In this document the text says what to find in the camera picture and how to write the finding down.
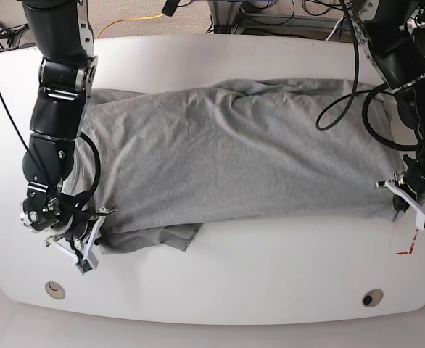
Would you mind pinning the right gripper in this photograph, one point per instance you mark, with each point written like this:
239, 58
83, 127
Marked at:
63, 215

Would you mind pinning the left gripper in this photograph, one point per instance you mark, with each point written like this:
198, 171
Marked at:
412, 182

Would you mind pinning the grey T-shirt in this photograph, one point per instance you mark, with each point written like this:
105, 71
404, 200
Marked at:
236, 150

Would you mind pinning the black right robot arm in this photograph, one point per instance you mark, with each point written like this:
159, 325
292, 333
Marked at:
63, 34

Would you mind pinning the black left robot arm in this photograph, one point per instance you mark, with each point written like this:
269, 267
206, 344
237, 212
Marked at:
381, 26

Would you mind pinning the red tape rectangle marking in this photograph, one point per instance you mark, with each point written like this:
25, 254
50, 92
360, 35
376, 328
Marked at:
411, 247

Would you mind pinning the black tripod legs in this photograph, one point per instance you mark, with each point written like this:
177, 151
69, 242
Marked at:
11, 37

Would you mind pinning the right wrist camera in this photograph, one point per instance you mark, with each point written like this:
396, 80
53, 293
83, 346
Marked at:
87, 264

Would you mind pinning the left table cable grommet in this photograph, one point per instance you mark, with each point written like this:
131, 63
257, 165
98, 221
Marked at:
55, 290

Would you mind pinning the table cable grommet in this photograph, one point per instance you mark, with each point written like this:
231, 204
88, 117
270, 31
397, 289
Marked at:
372, 298
55, 290

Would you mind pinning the right table cable grommet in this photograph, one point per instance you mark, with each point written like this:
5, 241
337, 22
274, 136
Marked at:
372, 298

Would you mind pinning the aluminium frame rail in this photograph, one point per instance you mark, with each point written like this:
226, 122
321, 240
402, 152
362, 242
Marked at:
273, 22

